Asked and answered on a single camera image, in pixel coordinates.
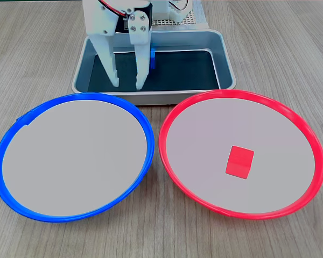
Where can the blue cube block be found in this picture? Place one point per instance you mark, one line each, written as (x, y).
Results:
(153, 57)

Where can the red cube block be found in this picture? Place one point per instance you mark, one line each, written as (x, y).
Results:
(239, 161)

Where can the metal rectangular tray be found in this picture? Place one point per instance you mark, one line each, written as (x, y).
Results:
(220, 53)

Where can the beige mesh mat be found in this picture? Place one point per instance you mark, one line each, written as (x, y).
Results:
(189, 20)

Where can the red rimmed round dish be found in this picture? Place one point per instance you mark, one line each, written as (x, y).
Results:
(204, 134)

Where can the blue rimmed round dish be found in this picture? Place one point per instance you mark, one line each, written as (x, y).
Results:
(70, 158)

